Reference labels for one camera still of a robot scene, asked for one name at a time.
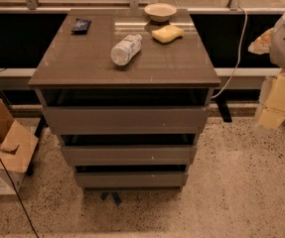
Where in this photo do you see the white bowl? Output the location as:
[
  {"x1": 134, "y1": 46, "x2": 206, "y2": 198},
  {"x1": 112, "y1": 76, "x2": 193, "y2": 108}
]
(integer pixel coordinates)
[{"x1": 144, "y1": 3, "x2": 177, "y2": 23}]

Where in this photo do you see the grey drawer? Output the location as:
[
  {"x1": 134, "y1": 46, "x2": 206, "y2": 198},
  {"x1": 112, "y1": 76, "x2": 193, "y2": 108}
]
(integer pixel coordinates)
[
  {"x1": 74, "y1": 172, "x2": 189, "y2": 188},
  {"x1": 62, "y1": 146, "x2": 197, "y2": 166},
  {"x1": 43, "y1": 107, "x2": 208, "y2": 135}
]

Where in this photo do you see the grey middle drawer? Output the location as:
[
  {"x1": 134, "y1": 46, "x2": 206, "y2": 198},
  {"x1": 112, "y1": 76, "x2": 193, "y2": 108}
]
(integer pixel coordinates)
[{"x1": 62, "y1": 146, "x2": 197, "y2": 166}]

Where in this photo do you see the grey drawer cabinet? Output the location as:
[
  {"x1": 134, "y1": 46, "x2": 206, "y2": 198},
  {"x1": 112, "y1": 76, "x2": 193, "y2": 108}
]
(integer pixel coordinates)
[{"x1": 29, "y1": 10, "x2": 219, "y2": 191}]

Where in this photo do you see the yellow sponge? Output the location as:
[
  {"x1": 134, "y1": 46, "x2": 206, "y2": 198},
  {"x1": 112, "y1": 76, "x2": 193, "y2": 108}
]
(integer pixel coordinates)
[{"x1": 151, "y1": 25, "x2": 184, "y2": 44}]

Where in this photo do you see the open cardboard box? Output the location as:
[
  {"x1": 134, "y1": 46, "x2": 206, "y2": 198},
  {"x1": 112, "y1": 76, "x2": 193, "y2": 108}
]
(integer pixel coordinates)
[{"x1": 0, "y1": 99, "x2": 38, "y2": 195}]

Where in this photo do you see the grey top drawer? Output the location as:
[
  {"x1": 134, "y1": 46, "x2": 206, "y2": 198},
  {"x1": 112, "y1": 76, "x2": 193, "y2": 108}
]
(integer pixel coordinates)
[{"x1": 43, "y1": 107, "x2": 208, "y2": 135}]

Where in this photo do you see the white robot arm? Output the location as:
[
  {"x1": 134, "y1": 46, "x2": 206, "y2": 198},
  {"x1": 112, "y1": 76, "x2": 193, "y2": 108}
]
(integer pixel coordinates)
[{"x1": 256, "y1": 13, "x2": 285, "y2": 131}]

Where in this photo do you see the black floor cable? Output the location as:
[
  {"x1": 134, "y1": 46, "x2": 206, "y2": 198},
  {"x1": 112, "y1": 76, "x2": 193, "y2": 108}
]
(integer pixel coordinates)
[{"x1": 0, "y1": 129, "x2": 41, "y2": 238}]

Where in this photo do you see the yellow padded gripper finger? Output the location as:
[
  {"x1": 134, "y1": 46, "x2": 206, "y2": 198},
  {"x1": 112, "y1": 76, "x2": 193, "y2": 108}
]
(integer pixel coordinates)
[{"x1": 257, "y1": 72, "x2": 285, "y2": 131}]

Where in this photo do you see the clear plastic water bottle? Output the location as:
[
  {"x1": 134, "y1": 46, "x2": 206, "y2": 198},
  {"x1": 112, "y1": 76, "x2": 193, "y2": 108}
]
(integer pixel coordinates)
[{"x1": 111, "y1": 35, "x2": 142, "y2": 65}]

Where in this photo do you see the grey bottom drawer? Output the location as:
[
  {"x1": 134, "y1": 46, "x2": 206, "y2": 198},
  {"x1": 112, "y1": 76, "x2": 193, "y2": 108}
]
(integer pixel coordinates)
[{"x1": 74, "y1": 172, "x2": 189, "y2": 188}]

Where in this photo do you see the blue tape cross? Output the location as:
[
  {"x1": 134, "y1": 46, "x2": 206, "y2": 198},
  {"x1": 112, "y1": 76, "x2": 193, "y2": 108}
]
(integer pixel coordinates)
[{"x1": 99, "y1": 191, "x2": 123, "y2": 207}]

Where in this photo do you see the white cable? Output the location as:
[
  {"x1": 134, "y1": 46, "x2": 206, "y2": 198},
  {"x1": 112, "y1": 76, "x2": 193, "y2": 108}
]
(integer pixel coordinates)
[{"x1": 211, "y1": 7, "x2": 249, "y2": 100}]

